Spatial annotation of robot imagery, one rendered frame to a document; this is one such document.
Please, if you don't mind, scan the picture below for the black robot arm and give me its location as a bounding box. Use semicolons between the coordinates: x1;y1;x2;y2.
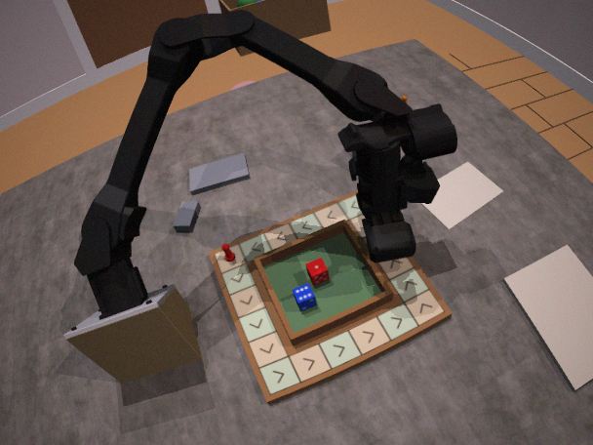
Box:
74;10;457;319

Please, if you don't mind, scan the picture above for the beige flat rectangular sheet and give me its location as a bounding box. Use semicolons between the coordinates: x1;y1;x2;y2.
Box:
421;162;503;229

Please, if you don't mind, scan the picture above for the blue die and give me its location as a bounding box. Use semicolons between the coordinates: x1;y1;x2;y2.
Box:
293;283;318;311

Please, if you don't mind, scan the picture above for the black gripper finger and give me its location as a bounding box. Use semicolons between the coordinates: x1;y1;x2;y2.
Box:
356;192;372;219
362;213;404;234

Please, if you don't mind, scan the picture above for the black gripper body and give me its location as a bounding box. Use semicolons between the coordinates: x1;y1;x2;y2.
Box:
349;156;415;263

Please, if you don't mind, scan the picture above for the red die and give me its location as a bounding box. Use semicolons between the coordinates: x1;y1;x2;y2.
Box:
306;258;330;286

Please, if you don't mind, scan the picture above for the red pawn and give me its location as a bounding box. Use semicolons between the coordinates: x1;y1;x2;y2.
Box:
221;244;235;262

